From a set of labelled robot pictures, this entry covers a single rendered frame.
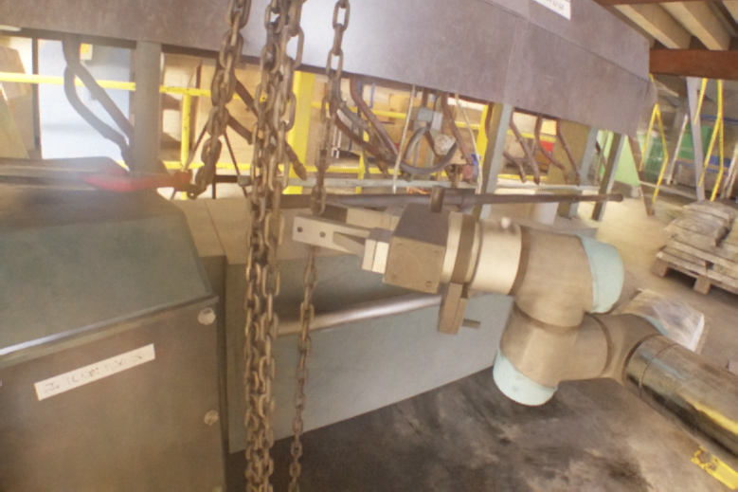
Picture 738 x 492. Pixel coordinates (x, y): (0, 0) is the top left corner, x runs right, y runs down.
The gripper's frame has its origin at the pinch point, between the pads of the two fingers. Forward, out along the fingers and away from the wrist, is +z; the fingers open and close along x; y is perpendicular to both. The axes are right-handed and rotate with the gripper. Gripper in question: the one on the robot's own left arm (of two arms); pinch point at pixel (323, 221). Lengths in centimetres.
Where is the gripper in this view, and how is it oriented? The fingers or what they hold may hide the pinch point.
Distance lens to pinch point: 41.5
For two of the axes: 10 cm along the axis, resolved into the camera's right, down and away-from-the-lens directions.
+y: 1.5, -9.5, -2.6
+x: -1.7, 2.4, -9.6
